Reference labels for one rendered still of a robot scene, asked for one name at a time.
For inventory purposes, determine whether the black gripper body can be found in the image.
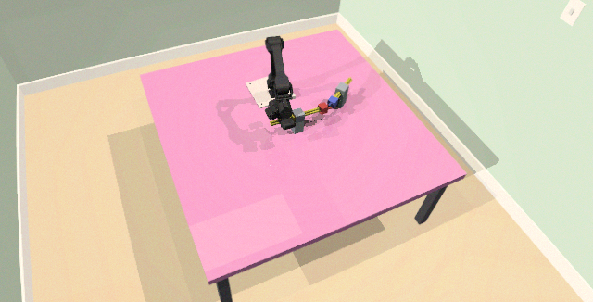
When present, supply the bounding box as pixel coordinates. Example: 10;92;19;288
269;99;296;130

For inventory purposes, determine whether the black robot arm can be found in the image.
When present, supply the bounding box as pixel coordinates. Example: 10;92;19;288
265;36;293;120

